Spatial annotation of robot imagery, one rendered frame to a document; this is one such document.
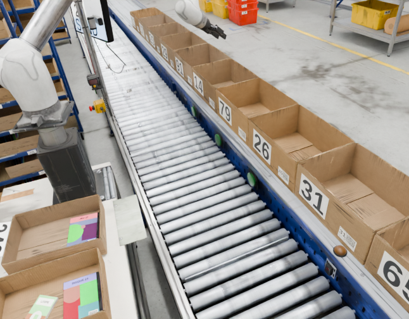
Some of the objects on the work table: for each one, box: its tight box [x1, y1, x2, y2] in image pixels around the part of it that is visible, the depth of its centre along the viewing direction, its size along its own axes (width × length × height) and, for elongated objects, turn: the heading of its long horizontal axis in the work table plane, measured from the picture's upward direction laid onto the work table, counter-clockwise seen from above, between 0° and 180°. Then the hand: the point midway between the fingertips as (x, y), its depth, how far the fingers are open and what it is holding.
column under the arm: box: [36, 127, 106, 205], centre depth 162 cm, size 26×26×33 cm
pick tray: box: [0, 247, 112, 319], centre depth 117 cm, size 28×38×10 cm
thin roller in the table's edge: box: [107, 166, 115, 199], centre depth 177 cm, size 2×28×2 cm, turn 25°
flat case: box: [63, 272, 103, 319], centre depth 121 cm, size 14×19×2 cm
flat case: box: [66, 212, 100, 247], centre depth 146 cm, size 14×19×2 cm
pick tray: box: [1, 194, 108, 275], centre depth 143 cm, size 28×38×10 cm
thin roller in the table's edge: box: [103, 168, 111, 201], centre depth 177 cm, size 2×28×2 cm, turn 25°
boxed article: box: [25, 295, 58, 319], centre depth 117 cm, size 8×16×2 cm, turn 175°
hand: (219, 35), depth 212 cm, fingers open, 5 cm apart
